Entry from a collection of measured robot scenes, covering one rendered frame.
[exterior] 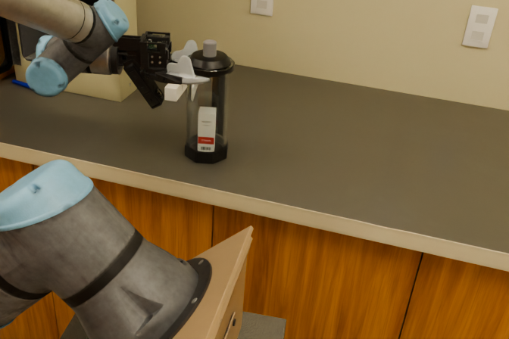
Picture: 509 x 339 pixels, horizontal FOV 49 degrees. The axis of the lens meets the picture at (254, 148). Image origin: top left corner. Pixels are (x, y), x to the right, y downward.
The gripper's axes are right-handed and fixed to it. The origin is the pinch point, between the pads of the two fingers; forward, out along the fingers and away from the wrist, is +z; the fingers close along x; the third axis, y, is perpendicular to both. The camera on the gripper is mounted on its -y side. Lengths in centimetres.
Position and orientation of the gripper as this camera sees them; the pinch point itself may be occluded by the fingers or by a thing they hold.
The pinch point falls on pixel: (208, 73)
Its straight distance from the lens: 122.4
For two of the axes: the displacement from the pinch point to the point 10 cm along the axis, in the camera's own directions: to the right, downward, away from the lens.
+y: 0.7, -8.7, -4.9
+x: 0.1, -4.9, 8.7
